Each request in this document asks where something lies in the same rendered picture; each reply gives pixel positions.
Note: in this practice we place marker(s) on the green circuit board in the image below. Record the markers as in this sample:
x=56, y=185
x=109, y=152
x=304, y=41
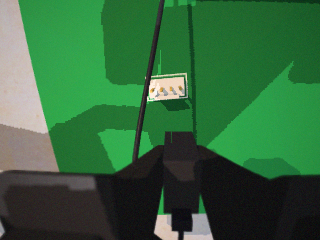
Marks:
x=242, y=75

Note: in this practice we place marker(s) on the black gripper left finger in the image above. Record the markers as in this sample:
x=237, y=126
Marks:
x=119, y=206

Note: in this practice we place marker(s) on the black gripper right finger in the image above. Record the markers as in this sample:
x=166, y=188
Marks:
x=244, y=205

